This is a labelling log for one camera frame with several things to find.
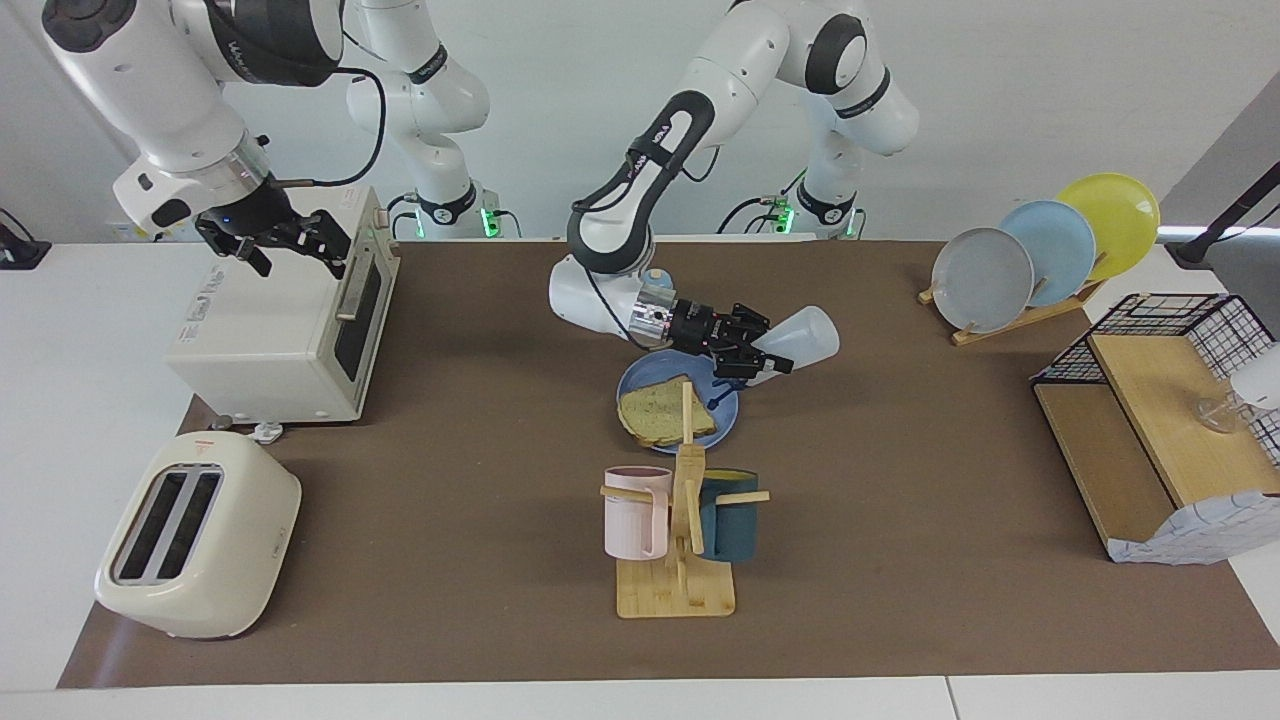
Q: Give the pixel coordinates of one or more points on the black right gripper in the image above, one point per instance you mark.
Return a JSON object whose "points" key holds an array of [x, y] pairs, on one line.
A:
{"points": [[250, 220]]}

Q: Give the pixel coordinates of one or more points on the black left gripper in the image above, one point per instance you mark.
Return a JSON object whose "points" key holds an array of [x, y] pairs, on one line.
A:
{"points": [[705, 328]]}

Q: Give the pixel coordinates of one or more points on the seasoning bottle navy cap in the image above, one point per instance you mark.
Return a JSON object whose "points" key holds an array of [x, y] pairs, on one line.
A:
{"points": [[805, 340]]}

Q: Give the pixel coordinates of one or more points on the toasted bread slice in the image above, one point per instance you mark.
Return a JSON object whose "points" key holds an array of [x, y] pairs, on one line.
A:
{"points": [[655, 410]]}

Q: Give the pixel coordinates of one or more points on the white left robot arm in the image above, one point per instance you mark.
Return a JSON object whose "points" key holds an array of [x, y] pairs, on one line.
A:
{"points": [[760, 50]]}

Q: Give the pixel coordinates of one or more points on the grey round plate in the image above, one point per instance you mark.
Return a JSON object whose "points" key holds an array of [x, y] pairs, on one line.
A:
{"points": [[985, 285]]}

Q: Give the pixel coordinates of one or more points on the wooden plate rack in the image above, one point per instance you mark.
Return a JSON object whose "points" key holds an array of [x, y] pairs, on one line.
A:
{"points": [[1010, 322]]}

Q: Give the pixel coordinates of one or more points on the light blue round plate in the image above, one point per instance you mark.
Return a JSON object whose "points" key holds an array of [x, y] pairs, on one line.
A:
{"points": [[1060, 250]]}

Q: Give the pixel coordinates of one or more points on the yellow round plate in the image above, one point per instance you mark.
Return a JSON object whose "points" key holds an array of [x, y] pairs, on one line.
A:
{"points": [[1120, 220]]}

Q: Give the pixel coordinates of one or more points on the white toaster oven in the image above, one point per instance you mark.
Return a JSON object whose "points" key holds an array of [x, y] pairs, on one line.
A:
{"points": [[270, 340]]}

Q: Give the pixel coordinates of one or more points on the white power plug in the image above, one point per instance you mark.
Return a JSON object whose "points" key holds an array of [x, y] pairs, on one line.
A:
{"points": [[266, 433]]}

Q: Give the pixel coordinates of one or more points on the dark teal mug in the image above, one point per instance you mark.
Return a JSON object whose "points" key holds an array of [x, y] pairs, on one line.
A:
{"points": [[735, 530]]}

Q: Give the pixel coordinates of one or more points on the pink ribbed mug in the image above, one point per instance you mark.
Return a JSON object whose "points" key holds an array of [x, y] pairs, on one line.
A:
{"points": [[630, 515]]}

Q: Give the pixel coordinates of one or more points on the brown table mat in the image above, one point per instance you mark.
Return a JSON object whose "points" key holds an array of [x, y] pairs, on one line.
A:
{"points": [[480, 400]]}

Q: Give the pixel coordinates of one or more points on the wooden mug rack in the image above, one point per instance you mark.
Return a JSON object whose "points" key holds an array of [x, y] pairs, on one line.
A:
{"points": [[675, 595]]}

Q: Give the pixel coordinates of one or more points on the cream two-slot toaster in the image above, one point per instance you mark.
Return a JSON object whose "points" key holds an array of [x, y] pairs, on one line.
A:
{"points": [[230, 560]]}

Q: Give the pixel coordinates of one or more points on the clear stemmed glass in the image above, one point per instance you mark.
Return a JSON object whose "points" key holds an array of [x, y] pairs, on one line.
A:
{"points": [[1215, 412]]}

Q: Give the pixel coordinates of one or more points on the black clamp mount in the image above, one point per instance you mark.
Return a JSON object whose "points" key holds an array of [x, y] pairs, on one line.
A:
{"points": [[20, 250]]}

